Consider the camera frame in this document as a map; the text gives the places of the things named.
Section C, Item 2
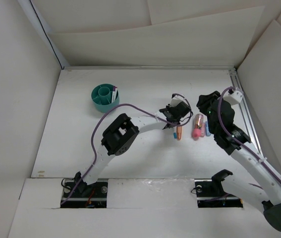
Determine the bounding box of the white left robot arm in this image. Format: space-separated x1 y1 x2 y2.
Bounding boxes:
74 99 191 197

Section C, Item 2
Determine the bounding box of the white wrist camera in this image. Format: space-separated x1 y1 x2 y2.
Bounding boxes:
169 93 185 107
224 88 243 106

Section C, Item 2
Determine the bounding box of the purple capped white marker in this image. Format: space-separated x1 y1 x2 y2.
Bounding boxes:
112 86 118 101

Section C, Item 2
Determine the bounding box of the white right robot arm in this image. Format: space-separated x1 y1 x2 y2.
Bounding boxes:
196 87 281 232

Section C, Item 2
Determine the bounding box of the blue translucent correction tape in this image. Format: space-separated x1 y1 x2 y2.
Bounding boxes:
205 121 211 137

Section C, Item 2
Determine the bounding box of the aluminium rail right side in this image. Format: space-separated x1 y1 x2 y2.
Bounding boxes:
228 67 262 154

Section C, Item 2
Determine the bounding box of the blue capped white marker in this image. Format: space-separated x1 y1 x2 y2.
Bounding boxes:
173 126 177 139

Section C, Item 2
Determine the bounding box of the red capped white marker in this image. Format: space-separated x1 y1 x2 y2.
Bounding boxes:
111 88 116 103

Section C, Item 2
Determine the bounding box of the teal round divided organizer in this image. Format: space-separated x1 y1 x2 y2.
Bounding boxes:
91 84 119 113

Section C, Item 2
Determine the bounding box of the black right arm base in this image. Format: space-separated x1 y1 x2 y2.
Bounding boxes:
190 170 243 208

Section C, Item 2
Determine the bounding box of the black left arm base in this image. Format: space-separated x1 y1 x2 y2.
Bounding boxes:
60 175 108 209

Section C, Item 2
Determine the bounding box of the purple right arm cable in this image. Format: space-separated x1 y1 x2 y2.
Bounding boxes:
216 86 281 238

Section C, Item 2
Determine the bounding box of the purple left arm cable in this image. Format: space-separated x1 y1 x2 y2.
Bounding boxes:
63 93 194 206

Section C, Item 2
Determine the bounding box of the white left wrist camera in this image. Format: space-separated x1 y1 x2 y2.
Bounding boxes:
169 93 185 107

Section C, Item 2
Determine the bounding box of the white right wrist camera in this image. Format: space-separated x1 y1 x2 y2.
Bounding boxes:
224 88 243 106

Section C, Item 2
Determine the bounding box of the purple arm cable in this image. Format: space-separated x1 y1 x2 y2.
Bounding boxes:
216 86 281 238
63 93 194 206

